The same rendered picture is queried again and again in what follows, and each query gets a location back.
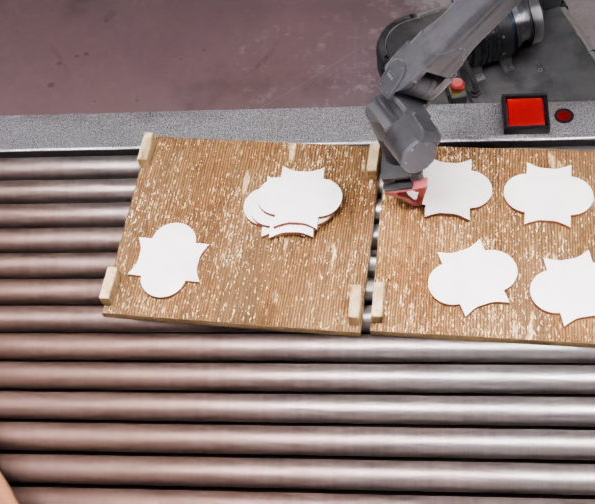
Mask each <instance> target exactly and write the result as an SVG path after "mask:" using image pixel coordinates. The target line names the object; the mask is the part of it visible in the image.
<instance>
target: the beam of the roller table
mask: <svg viewBox="0 0 595 504"><path fill-rule="evenodd" d="M548 107H549V118H550V133H549V134H512V135H504V134H503V132H504V131H503V118H502V103H469V104H431V105H429V106H428V108H427V109H426V110H427V111H428V113H429V114H430V115H431V118H430V119H431V120H432V122H433V123H434V125H435V126H436V127H437V129H438V130H439V132H440V133H441V141H440V143H439V144H438V146H440V147H476V148H514V147H562V146H595V100H585V101H548ZM562 108H566V109H569V110H571V111H572V112H573V114H574V118H573V120H572V121H571V122H569V123H560V122H558V121H557V120H556V119H555V116H554V114H555V112H556V111H557V110H559V109H562ZM365 109H366V106H354V107H315V108H277V109H238V110H200V111H161V112H123V113H85V114H46V115H8V116H0V158H26V157H75V156H124V155H138V154H139V150H140V146H141V143H142V139H143V136H144V133H153V134H154V136H155V137H176V138H197V139H218V140H240V141H261V142H282V143H304V144H325V145H346V146H368V147H370V143H378V141H377V139H376V136H375V134H374V132H373V130H372V128H371V126H370V123H369V121H368V119H367V117H366V114H365Z"/></svg>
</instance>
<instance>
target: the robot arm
mask: <svg viewBox="0 0 595 504"><path fill-rule="evenodd" d="M521 1H522V0H456V1H455V2H454V3H453V4H452V5H451V6H450V7H449V9H448V10H447V11H445V12H444V13H443V14H442V15H441V16H440V17H439V18H438V19H437V20H436V21H434V22H433V23H432V24H431V25H429V26H427V27H425V28H424V29H423V30H421V31H420V33H419V34H418V35H417V36H416V37H415V38H414V39H413V40H412V41H409V40H407V42H406V43H405V44H404V45H403V46H402V47H401V48H400V49H399V50H398V51H397V52H396V53H395V54H394V55H393V56H392V58H391V59H390V60H389V62H388V64H387V67H386V70H385V72H384V73H383V75H382V76H381V78H380V80H379V81H378V83H377V84H376V86H377V87H378V89H379V90H380V91H381V92H382V94H379V95H377V96H375V97H374V98H372V99H371V100H370V101H369V102H368V104H367V106H366V109H365V114H366V117H367V119H368V121H369V123H370V126H371V128H372V130H373V132H374V134H375V136H376V139H377V141H378V143H379V145H380V147H381V149H382V163H381V176H380V178H381V180H382V182H383V189H384V191H385V193H386V194H387V195H390V196H393V197H396V198H399V199H402V200H404V201H405V202H407V203H409V204H410V205H412V206H421V205H422V203H423V199H424V196H425V193H426V191H427V187H428V178H427V177H424V176H423V170H424V169H426V168H427V167H428V166H429V165H430V164H431V163H432V162H433V161H434V159H435V158H436V155H437V146H438V144H439V143H440V141H441V133H440V132H439V130H438V129H437V127H436V126H435V125H434V123H433V122H432V120H431V119H430V118H431V115H430V114H429V113H428V111H427V110H426V109H427V108H428V106H429V105H430V103H431V102H432V100H434V101H435V100H436V98H437V97H438V95H439V94H440V93H441V92H442V91H443V90H444V89H445V88H446V87H447V86H448V85H449V84H450V83H451V82H452V81H453V78H452V75H453V74H454V73H455V72H456V71H457V70H458V69H459V68H460V67H461V66H462V65H463V62H464V61H465V59H466V58H467V56H468V55H469V54H470V53H471V51H472V50H473V49H474V48H475V47H476V46H477V45H478V44H479V43H480V41H481V40H482V39H483V38H484V37H485V36H486V35H487V34H489V33H490V32H491V31H492V30H493V29H494V28H495V27H496V26H497V25H498V24H499V23H500V22H501V21H502V20H503V19H504V18H505V17H506V16H507V15H508V14H509V13H510V12H511V11H512V10H513V9H514V8H515V7H516V6H517V5H518V4H519V3H520V2H521ZM407 191H415V192H418V196H417V199H413V198H411V197H410V196H409V195H407V194H406V193H405V192H407Z"/></svg>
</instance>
